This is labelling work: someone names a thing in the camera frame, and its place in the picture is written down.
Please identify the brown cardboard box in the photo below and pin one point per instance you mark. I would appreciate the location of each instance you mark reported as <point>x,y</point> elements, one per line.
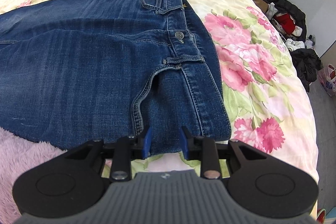
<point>262,5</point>

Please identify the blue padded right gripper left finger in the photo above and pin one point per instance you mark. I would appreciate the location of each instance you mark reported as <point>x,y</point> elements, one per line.
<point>143,143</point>

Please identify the black garment on floor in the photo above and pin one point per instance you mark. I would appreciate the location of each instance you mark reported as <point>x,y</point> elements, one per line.
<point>307,64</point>

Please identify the pink fluffy blanket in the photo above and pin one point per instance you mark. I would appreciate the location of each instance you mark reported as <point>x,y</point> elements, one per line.
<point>17,156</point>

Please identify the red garment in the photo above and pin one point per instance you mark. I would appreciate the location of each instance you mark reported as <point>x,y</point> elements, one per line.
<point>286,22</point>

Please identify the pink patterned bag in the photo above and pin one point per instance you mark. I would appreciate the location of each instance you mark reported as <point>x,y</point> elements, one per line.
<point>326,77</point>

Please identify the blue denim jeans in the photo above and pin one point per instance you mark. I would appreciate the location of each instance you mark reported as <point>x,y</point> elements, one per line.
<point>79,70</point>

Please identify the white crumpled clothes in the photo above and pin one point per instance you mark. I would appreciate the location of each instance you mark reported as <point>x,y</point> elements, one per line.
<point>293,45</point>

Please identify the floral yellow bed quilt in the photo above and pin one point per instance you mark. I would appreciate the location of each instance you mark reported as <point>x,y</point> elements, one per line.
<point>266,102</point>

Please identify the black jacket clothes pile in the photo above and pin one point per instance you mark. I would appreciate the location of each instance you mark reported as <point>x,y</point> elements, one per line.
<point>284,6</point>

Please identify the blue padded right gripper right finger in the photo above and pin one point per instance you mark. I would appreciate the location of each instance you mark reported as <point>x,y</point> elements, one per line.
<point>186,141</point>

